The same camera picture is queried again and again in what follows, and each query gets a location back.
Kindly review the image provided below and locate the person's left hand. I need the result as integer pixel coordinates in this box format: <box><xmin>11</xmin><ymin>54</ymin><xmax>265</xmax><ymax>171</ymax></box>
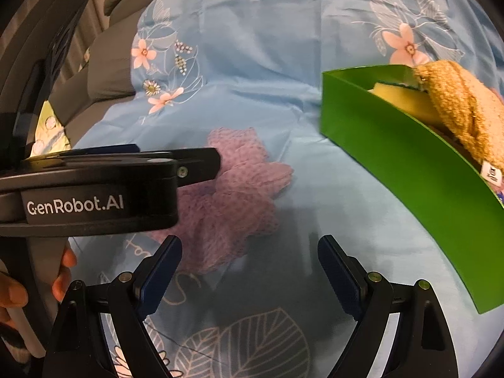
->
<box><xmin>0</xmin><ymin>240</ymin><xmax>78</xmax><ymax>329</ymax></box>

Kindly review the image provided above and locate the purple mesh cloth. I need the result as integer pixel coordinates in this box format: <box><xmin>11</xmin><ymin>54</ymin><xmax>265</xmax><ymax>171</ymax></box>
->
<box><xmin>147</xmin><ymin>127</ymin><xmax>295</xmax><ymax>274</ymax></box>

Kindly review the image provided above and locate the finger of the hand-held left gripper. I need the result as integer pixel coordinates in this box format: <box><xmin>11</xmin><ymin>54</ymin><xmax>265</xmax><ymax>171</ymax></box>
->
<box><xmin>69</xmin><ymin>144</ymin><xmax>141</xmax><ymax>157</ymax></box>
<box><xmin>136</xmin><ymin>147</ymin><xmax>222</xmax><ymax>185</ymax></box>

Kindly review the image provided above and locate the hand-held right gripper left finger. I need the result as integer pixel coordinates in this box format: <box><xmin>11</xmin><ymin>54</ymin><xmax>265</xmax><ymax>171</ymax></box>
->
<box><xmin>41</xmin><ymin>234</ymin><xmax>184</xmax><ymax>378</ymax></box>

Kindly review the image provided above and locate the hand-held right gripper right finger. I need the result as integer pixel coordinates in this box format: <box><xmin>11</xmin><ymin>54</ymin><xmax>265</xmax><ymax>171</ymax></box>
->
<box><xmin>317</xmin><ymin>234</ymin><xmax>459</xmax><ymax>378</ymax></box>

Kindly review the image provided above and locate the blue floral bed sheet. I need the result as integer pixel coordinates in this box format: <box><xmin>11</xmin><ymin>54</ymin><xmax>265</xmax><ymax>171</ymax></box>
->
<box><xmin>67</xmin><ymin>0</ymin><xmax>504</xmax><ymax>378</ymax></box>

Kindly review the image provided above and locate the yellow green sponge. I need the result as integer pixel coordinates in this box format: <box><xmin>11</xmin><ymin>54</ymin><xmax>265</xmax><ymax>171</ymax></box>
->
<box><xmin>368</xmin><ymin>81</ymin><xmax>442</xmax><ymax>124</ymax></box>

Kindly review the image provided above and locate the yellow towel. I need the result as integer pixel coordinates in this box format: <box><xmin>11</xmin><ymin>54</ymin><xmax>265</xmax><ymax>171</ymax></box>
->
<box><xmin>411</xmin><ymin>60</ymin><xmax>504</xmax><ymax>186</ymax></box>

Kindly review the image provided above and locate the green cardboard box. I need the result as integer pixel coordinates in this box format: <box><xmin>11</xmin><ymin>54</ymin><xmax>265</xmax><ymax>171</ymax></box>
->
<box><xmin>319</xmin><ymin>64</ymin><xmax>504</xmax><ymax>316</ymax></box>

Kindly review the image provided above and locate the cartoon printed blanket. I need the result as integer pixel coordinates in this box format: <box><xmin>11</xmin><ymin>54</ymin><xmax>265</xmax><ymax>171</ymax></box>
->
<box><xmin>29</xmin><ymin>100</ymin><xmax>72</xmax><ymax>156</ymax></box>

